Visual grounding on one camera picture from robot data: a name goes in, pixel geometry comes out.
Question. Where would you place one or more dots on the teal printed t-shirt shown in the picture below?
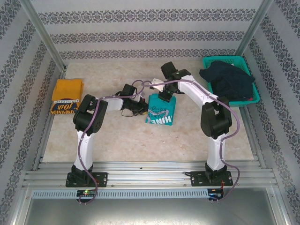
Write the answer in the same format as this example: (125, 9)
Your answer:
(161, 112)

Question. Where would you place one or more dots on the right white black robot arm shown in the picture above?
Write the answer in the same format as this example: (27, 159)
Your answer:
(191, 92)

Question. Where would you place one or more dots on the teal plastic mesh basket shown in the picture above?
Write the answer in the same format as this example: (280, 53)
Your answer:
(222, 58)

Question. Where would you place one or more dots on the navy blue t-shirt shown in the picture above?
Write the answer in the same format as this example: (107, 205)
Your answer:
(229, 79)

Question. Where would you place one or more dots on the yellow printed folded t-shirt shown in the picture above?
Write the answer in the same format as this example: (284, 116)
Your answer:
(65, 93)

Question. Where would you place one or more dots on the pink t-shirt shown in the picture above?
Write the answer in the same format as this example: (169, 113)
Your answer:
(249, 99)

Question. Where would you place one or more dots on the aluminium mounting rail beam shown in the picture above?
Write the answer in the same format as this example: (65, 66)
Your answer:
(150, 174)

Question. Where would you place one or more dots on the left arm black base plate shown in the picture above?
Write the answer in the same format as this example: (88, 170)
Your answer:
(100, 179)

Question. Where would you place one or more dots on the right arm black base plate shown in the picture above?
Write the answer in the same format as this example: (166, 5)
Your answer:
(197, 179)

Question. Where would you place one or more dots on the aluminium frame post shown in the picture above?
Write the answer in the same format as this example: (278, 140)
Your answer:
(254, 28)
(42, 32)

